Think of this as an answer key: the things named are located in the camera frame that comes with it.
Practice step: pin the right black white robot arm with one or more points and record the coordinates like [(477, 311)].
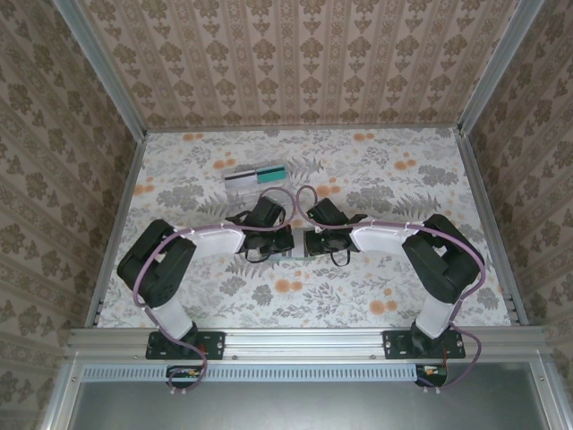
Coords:
[(443, 269)]

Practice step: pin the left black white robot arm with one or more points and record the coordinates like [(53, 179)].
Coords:
[(152, 273)]

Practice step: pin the teal card with dark stripe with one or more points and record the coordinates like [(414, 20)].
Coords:
[(271, 175)]

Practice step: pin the white card with black stripe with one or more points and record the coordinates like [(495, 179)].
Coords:
[(241, 178)]

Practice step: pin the clear acrylic card box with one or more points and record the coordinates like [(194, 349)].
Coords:
[(268, 163)]

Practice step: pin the black connector board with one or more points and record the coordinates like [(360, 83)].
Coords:
[(432, 374), (183, 374)]

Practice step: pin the grey metal sheet panel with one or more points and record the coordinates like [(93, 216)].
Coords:
[(313, 407)]

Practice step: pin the aluminium mounting rail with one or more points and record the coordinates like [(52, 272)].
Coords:
[(304, 342)]

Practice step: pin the aluminium table end rail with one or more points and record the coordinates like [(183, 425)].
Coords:
[(313, 129)]

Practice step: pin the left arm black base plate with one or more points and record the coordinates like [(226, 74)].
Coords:
[(210, 345)]

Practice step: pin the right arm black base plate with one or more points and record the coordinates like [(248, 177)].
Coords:
[(396, 345)]

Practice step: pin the aluminium table side rail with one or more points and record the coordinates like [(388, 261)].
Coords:
[(481, 192), (127, 192)]

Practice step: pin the aluminium frame post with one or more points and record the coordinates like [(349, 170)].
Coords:
[(497, 67), (105, 67)]

